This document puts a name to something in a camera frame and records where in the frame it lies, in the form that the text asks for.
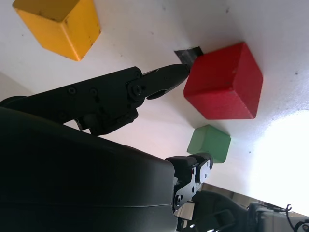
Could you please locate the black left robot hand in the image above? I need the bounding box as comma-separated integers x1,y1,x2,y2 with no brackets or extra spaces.
0,64,214,232

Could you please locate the green wooden block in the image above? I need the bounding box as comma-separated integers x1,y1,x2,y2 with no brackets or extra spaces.
186,124,232,164

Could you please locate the yellow wooden block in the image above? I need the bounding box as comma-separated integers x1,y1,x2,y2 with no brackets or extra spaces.
12,0,102,61

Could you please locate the red wooden block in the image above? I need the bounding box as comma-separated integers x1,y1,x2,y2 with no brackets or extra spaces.
183,41,264,120

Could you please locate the dark robot torso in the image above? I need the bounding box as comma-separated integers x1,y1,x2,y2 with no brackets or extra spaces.
178,189,247,232

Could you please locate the black tape strip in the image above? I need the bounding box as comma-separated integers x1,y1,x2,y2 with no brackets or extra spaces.
174,46,204,69

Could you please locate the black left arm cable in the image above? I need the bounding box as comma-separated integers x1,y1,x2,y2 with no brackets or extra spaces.
284,203,309,232

